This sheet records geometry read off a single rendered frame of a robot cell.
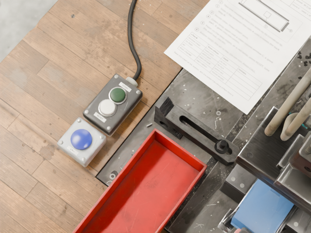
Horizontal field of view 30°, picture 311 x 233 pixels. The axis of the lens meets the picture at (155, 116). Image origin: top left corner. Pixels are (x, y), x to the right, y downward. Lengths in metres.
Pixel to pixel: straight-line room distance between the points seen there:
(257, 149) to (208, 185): 0.24
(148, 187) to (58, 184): 0.17
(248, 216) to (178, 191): 0.16
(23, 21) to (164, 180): 1.31
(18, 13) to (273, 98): 1.34
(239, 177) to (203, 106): 0.19
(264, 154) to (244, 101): 0.30
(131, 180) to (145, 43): 0.29
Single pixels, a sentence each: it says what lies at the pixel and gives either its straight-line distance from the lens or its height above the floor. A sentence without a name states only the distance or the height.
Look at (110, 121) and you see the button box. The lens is 1.10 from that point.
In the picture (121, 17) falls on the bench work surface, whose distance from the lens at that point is 1.23.
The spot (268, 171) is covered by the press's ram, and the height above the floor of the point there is 1.14.
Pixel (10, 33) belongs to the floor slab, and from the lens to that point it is 2.27.
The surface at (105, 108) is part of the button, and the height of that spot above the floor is 0.94.
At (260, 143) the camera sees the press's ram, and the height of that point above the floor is 1.14.
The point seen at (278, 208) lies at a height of 0.99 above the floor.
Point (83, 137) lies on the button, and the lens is 1.09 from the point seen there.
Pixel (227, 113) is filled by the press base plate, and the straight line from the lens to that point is 1.16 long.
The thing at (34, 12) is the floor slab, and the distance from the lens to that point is 2.29.
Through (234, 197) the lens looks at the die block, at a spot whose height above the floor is 0.93.
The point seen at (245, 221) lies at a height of 0.99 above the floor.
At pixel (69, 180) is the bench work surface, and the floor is 0.90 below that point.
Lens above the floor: 1.98
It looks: 71 degrees down
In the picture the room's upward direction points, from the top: 6 degrees clockwise
